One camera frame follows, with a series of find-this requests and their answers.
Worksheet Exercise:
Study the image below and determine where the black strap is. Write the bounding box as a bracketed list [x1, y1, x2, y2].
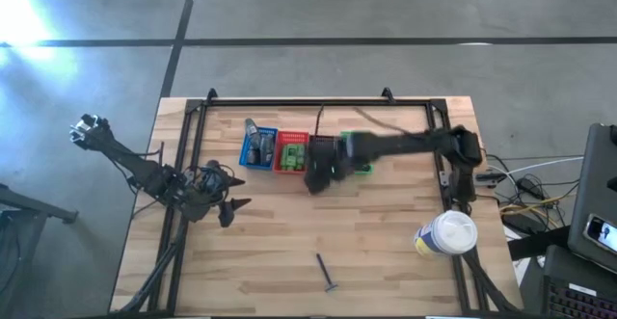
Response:
[506, 226, 571, 261]

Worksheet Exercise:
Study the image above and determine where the white cable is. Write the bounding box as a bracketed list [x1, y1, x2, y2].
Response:
[484, 156, 585, 178]

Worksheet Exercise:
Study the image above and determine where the white wipes canister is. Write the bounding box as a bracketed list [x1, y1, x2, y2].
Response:
[413, 209, 479, 261]

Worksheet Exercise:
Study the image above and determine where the black metal table frame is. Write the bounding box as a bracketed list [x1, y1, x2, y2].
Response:
[147, 87, 522, 318]

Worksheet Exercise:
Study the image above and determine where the black power brick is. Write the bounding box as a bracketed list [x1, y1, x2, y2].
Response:
[500, 211, 534, 236]

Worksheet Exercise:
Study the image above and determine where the black keyboard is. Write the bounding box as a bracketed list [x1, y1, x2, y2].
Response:
[542, 274, 617, 319]

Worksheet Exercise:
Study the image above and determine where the red plastic basket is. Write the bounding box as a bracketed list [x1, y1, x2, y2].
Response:
[272, 130, 310, 175]

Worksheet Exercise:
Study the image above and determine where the black cable bundle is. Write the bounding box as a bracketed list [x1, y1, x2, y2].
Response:
[118, 212, 192, 316]
[465, 255, 524, 316]

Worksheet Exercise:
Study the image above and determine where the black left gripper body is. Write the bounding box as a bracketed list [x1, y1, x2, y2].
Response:
[181, 160, 233, 223]

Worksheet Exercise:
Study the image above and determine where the blue plastic basket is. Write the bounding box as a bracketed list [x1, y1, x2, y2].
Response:
[238, 125, 280, 172]

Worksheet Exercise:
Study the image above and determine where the black power adapter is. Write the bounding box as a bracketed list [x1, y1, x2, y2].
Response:
[515, 176, 546, 199]

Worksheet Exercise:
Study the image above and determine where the smartphone with lit screen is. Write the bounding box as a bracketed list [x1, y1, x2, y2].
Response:
[583, 213, 617, 254]

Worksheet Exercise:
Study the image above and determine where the black metal stand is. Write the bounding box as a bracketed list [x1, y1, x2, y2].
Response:
[0, 183, 78, 319]

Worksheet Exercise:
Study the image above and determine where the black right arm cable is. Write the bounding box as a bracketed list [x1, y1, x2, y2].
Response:
[313, 102, 430, 140]

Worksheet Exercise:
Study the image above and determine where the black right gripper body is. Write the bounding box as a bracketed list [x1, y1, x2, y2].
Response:
[303, 135, 357, 196]

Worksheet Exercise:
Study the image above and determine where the yellow cable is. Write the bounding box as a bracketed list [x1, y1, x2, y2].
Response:
[499, 201, 555, 217]

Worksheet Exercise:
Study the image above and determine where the green plastic basket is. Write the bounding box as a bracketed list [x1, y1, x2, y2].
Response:
[339, 130, 375, 175]

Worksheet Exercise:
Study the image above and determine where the dark blue disposable razor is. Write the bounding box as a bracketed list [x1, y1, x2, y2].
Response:
[315, 253, 339, 294]

